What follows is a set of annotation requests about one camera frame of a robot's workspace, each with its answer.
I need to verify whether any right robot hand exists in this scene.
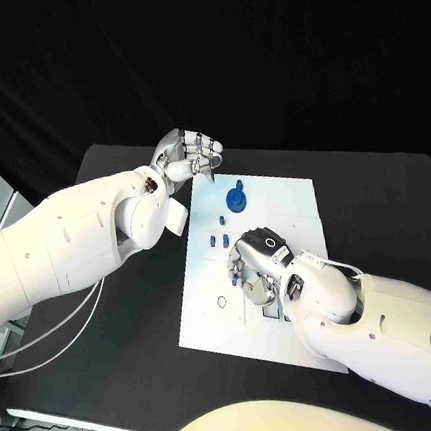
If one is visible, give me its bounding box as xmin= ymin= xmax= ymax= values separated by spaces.
xmin=222 ymin=224 xmax=300 ymax=310

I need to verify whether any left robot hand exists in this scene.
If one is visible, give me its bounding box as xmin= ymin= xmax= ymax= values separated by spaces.
xmin=147 ymin=122 xmax=230 ymax=199

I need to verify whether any blue gear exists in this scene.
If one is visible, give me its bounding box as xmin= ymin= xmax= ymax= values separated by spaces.
xmin=225 ymin=186 xmax=251 ymax=214

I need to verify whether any white task board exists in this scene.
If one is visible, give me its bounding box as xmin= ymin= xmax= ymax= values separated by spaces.
xmin=160 ymin=160 xmax=350 ymax=393

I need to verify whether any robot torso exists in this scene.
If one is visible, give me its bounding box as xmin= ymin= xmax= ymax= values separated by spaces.
xmin=140 ymin=384 xmax=408 ymax=431

